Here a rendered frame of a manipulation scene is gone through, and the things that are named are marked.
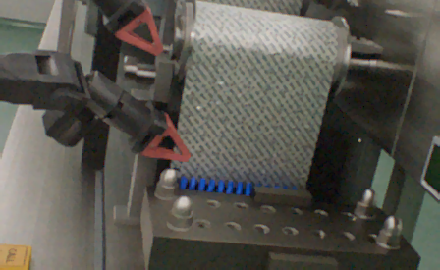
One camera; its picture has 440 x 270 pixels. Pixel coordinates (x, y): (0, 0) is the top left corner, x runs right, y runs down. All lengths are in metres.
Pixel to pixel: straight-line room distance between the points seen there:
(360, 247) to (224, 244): 0.21
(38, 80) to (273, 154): 0.40
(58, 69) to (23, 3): 5.72
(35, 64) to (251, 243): 0.39
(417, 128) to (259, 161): 0.27
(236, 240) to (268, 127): 0.23
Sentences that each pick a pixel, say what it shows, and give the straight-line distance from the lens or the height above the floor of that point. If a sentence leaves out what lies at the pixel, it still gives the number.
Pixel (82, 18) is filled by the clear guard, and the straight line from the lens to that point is 2.08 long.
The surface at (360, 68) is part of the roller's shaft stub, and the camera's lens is 1.18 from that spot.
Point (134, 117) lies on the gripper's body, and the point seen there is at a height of 1.14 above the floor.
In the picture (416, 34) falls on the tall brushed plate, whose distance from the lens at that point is 1.07.
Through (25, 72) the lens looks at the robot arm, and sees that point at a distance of 0.97.
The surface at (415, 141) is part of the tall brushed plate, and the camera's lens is 1.03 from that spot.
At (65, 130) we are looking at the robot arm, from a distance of 1.07.
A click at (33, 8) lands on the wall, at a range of 6.71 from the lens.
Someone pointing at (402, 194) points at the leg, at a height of 0.98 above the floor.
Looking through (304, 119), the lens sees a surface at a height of 1.16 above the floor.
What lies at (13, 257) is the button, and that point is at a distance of 1.06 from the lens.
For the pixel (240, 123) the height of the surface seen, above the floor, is 1.14.
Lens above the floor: 1.47
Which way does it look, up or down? 18 degrees down
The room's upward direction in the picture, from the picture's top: 11 degrees clockwise
